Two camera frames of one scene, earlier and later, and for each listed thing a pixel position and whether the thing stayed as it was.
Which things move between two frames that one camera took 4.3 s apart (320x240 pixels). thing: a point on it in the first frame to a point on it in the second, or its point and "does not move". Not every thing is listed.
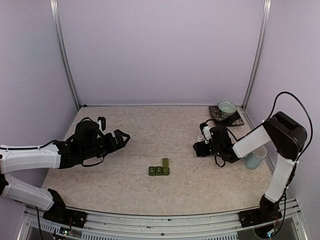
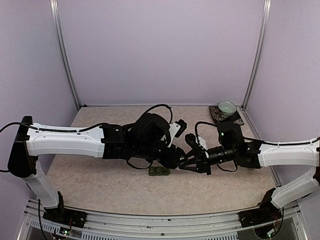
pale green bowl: [227, 108] does not move
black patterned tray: [223, 120] does not move
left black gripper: [113, 146] to [172, 161]
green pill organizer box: [160, 170] does not move
